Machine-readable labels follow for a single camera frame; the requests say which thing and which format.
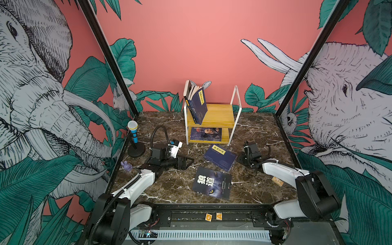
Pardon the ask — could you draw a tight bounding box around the blue book yellow label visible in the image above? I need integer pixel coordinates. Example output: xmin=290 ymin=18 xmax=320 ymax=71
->
xmin=189 ymin=96 xmax=201 ymax=125
xmin=190 ymin=87 xmax=208 ymax=124
xmin=204 ymin=144 xmax=237 ymax=172

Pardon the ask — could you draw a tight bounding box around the purple portrait book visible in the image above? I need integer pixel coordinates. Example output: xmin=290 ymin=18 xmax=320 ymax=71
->
xmin=190 ymin=127 xmax=222 ymax=142

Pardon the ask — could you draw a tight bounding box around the dark brown book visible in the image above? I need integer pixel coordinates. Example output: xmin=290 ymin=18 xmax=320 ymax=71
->
xmin=183 ymin=80 xmax=197 ymax=124

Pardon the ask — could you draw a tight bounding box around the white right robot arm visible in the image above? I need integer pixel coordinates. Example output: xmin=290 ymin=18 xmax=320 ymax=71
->
xmin=237 ymin=141 xmax=341 ymax=226

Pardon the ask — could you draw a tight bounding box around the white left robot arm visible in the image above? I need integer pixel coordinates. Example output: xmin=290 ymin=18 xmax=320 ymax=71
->
xmin=86 ymin=156 xmax=195 ymax=245

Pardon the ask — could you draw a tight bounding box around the dark wolf cover book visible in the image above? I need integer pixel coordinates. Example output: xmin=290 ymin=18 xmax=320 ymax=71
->
xmin=192 ymin=167 xmax=232 ymax=200

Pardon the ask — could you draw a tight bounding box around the small wooden block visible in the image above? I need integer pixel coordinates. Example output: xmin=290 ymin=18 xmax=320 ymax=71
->
xmin=272 ymin=177 xmax=284 ymax=187

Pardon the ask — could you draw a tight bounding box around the white metal wooden shelf rack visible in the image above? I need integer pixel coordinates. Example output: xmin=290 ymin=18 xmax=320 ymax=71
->
xmin=183 ymin=81 xmax=242 ymax=146

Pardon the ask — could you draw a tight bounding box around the blue teal microphone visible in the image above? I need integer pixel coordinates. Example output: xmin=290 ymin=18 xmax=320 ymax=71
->
xmin=127 ymin=120 xmax=146 ymax=158

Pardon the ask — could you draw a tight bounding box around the small purple toy figure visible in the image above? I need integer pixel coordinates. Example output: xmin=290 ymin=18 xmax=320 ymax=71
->
xmin=120 ymin=161 xmax=133 ymax=172

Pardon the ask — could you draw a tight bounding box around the orange tag G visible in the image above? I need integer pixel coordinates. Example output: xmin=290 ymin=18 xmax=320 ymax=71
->
xmin=205 ymin=213 xmax=212 ymax=222

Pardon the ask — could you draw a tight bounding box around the orange tag A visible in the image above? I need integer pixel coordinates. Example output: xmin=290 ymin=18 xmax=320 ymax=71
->
xmin=216 ymin=212 xmax=223 ymax=221

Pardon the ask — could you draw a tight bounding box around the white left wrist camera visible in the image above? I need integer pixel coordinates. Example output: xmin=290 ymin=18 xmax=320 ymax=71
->
xmin=167 ymin=139 xmax=183 ymax=158

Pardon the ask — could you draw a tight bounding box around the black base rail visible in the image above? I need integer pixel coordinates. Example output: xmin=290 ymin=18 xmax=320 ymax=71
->
xmin=136 ymin=202 xmax=310 ymax=230

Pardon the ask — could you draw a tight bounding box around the white slotted cable duct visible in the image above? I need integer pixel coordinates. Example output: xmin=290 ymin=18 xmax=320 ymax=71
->
xmin=130 ymin=230 xmax=271 ymax=243

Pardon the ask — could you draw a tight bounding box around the black frame post right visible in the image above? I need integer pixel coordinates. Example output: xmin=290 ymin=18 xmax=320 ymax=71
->
xmin=275 ymin=0 xmax=350 ymax=117

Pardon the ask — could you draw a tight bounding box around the black frame post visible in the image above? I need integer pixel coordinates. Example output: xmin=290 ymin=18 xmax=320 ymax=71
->
xmin=275 ymin=0 xmax=350 ymax=117
xmin=77 ymin=0 xmax=139 ymax=119

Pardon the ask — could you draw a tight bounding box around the black frame post left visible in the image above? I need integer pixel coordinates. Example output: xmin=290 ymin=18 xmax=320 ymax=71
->
xmin=77 ymin=0 xmax=139 ymax=119

